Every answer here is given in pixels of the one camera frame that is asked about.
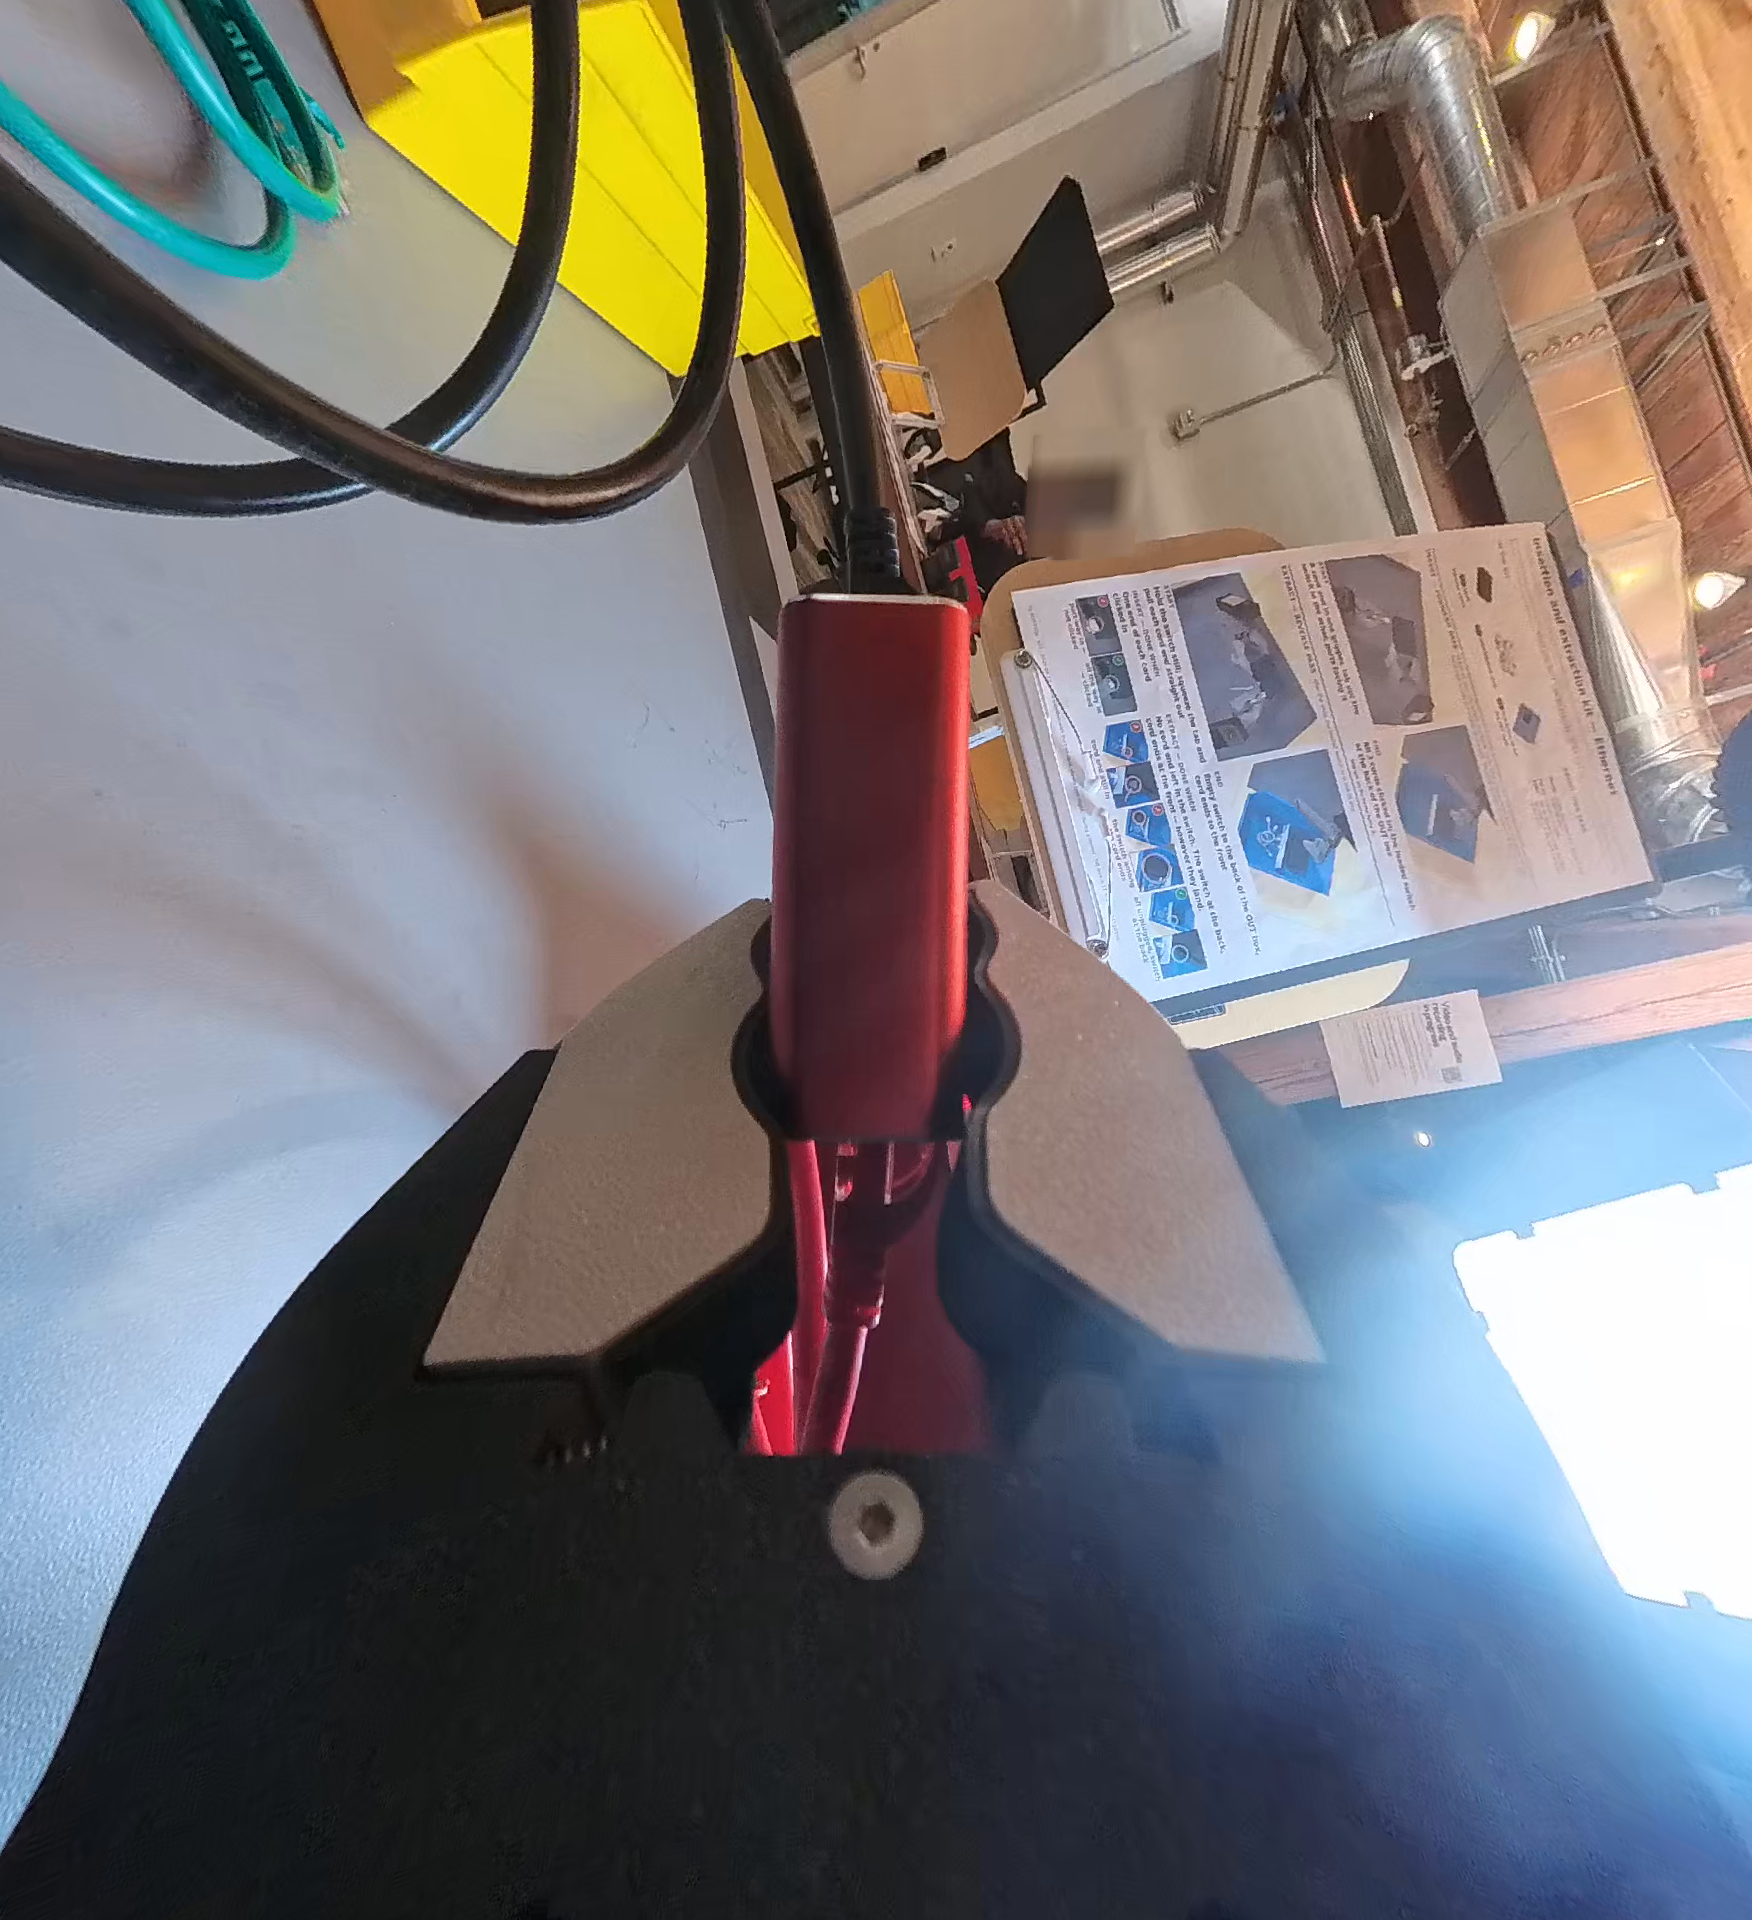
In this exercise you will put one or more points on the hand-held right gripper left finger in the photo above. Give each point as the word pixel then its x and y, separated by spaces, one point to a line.
pixel 624 1185

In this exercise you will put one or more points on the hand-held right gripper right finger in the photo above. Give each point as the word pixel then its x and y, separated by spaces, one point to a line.
pixel 1130 1185

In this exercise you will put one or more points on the red plastic bin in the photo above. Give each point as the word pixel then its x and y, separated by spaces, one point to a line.
pixel 940 1354

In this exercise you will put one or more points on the red ethernet adapter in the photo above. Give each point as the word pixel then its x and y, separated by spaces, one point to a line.
pixel 870 873

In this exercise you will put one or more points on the yellow plastic bin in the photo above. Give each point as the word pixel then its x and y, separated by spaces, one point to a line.
pixel 609 196

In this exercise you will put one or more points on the small white paper note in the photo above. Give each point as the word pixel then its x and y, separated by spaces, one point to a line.
pixel 1414 1047

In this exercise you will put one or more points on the studio light panel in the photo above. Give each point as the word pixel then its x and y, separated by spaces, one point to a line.
pixel 1690 1379

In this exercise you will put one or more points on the small yellow parts bin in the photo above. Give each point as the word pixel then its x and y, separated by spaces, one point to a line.
pixel 885 338

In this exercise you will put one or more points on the black board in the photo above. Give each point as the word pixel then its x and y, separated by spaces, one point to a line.
pixel 1056 283

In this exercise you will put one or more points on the silver air duct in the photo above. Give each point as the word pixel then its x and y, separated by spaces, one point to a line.
pixel 1444 104

